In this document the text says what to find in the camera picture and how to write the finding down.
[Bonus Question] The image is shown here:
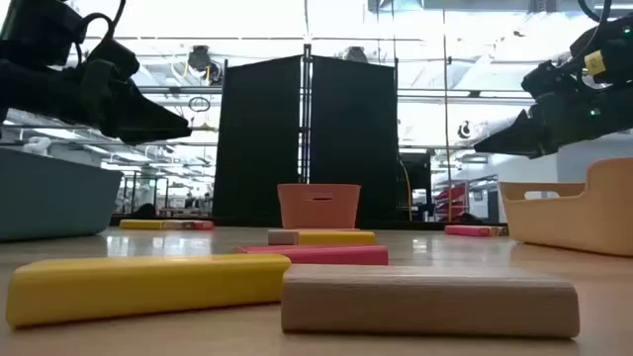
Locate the yellow wooden block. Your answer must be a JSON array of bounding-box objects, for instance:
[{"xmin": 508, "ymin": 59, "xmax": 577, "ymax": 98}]
[
  {"xmin": 296, "ymin": 229, "xmax": 378, "ymax": 246},
  {"xmin": 5, "ymin": 253, "xmax": 293, "ymax": 329},
  {"xmin": 119, "ymin": 219, "xmax": 167, "ymax": 231}
]

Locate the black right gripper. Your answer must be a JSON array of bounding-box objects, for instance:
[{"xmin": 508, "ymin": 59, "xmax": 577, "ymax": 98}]
[{"xmin": 473, "ymin": 83, "xmax": 633, "ymax": 160}]

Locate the yellow cable tag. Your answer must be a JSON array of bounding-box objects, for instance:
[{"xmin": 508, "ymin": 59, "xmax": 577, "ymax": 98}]
[{"xmin": 584, "ymin": 48, "xmax": 607, "ymax": 77}]

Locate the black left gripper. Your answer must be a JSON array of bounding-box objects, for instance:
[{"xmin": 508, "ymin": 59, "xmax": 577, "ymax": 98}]
[{"xmin": 0, "ymin": 51, "xmax": 192, "ymax": 145}]

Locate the hanging black cable loop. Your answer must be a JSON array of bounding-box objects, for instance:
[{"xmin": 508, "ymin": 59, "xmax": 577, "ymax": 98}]
[{"xmin": 187, "ymin": 95, "xmax": 212, "ymax": 114}]

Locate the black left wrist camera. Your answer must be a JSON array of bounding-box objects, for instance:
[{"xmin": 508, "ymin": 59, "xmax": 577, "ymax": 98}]
[{"xmin": 83, "ymin": 38, "xmax": 141, "ymax": 83}]

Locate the white pipe fitting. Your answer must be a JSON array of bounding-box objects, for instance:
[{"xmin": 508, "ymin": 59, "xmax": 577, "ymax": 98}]
[{"xmin": 22, "ymin": 136, "xmax": 53, "ymax": 155}]

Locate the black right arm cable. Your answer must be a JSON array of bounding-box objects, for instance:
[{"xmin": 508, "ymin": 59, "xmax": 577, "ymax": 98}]
[{"xmin": 577, "ymin": 0, "xmax": 615, "ymax": 53}]

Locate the thin vertical pole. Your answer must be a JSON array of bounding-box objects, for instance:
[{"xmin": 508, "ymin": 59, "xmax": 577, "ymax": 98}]
[{"xmin": 441, "ymin": 0, "xmax": 454, "ymax": 223}]

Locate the red storage rack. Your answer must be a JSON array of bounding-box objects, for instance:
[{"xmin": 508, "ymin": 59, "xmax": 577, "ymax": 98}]
[{"xmin": 433, "ymin": 182, "xmax": 469, "ymax": 222}]

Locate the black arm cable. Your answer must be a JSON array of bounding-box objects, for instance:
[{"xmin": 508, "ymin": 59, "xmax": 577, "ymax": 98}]
[
  {"xmin": 72, "ymin": 0, "xmax": 128, "ymax": 68},
  {"xmin": 577, "ymin": 0, "xmax": 615, "ymax": 53}
]

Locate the yellow plastic bin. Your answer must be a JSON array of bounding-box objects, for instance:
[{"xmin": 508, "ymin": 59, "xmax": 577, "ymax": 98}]
[{"xmin": 497, "ymin": 157, "xmax": 633, "ymax": 258}]

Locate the black folding partition screen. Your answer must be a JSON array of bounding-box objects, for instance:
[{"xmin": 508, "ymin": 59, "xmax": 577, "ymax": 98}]
[{"xmin": 211, "ymin": 43, "xmax": 400, "ymax": 223}]

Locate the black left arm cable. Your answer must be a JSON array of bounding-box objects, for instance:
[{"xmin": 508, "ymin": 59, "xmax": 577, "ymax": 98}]
[{"xmin": 72, "ymin": 0, "xmax": 128, "ymax": 68}]

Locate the black equipment cabinet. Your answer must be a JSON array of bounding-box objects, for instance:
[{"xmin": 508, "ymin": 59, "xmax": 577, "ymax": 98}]
[{"xmin": 398, "ymin": 151, "xmax": 433, "ymax": 223}]

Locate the black office chair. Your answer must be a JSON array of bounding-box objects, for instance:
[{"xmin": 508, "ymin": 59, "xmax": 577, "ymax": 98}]
[{"xmin": 132, "ymin": 202, "xmax": 160, "ymax": 219}]

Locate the yellow extension cable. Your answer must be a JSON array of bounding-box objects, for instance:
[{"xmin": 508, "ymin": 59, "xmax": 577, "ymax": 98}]
[{"xmin": 399, "ymin": 158, "xmax": 414, "ymax": 223}]

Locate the black ceiling-hung device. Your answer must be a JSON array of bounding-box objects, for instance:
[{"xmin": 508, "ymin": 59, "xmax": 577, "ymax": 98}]
[
  {"xmin": 343, "ymin": 45, "xmax": 370, "ymax": 64},
  {"xmin": 186, "ymin": 44, "xmax": 224, "ymax": 85}
]

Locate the teal plastic bin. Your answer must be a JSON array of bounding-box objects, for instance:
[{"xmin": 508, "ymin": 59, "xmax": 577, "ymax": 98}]
[{"xmin": 0, "ymin": 146, "xmax": 124, "ymax": 243}]

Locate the orange plastic bin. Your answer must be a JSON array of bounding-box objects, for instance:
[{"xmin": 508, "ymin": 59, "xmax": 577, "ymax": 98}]
[{"xmin": 276, "ymin": 183, "xmax": 363, "ymax": 230}]

